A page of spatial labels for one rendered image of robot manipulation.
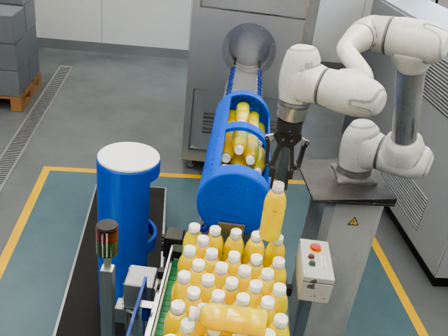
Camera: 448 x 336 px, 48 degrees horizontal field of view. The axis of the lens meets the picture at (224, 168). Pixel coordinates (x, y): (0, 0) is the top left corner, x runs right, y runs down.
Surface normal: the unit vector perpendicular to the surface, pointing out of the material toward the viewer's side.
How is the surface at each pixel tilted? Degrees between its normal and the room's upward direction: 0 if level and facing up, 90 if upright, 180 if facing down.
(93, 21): 90
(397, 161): 112
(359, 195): 4
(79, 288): 0
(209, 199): 90
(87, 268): 0
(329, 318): 90
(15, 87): 90
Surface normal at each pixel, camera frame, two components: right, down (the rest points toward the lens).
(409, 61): -0.45, 0.78
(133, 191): 0.29, 0.50
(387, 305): 0.11, -0.87
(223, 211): -0.07, 0.48
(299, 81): -0.45, 0.35
